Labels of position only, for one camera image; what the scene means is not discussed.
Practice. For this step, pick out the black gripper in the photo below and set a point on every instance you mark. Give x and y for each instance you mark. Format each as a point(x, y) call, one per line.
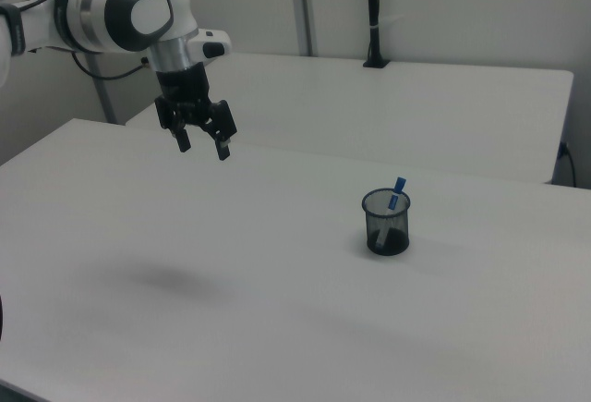
point(182, 85)

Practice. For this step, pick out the blue and white marker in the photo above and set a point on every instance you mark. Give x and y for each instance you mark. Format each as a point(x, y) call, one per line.
point(391, 201)

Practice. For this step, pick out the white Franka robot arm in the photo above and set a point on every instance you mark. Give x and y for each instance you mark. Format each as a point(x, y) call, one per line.
point(92, 0)

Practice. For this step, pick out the white desk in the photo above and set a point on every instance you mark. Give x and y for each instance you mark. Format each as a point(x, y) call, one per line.
point(392, 111)

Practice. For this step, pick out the black mesh pen cup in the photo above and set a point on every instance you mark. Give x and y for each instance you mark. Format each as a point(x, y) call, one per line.
point(388, 235)

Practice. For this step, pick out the black clamped pole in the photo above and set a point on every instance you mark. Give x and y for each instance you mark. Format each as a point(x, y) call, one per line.
point(375, 4)

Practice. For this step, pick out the grey partition post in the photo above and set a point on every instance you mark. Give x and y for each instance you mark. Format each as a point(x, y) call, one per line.
point(105, 97)
point(305, 4)

